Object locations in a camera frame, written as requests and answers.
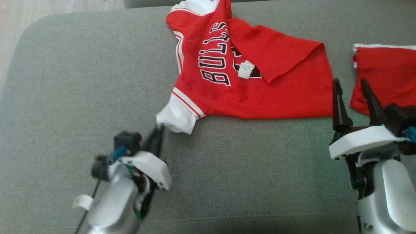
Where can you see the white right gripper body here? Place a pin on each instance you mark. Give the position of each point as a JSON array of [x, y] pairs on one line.
[[364, 141]]

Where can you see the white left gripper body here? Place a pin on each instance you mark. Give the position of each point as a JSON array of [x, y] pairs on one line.
[[152, 169]]

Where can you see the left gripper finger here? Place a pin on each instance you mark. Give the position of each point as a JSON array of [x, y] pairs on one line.
[[150, 143], [160, 139]]

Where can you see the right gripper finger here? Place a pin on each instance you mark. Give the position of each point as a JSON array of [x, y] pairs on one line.
[[339, 107], [373, 104]]

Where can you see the red shorts with white trim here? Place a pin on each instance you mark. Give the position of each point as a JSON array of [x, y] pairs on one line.
[[390, 74]]

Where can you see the red Bulls basketball jersey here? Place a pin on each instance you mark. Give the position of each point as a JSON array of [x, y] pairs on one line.
[[286, 97]]

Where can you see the large grey sofa seat cushion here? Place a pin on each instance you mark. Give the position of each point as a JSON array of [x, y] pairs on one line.
[[81, 81]]

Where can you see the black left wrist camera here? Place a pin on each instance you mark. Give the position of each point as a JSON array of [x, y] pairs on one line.
[[128, 141]]

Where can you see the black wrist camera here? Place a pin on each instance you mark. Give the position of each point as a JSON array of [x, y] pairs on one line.
[[128, 141], [401, 118]]

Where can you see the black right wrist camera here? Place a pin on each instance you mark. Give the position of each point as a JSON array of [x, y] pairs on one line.
[[401, 118]]

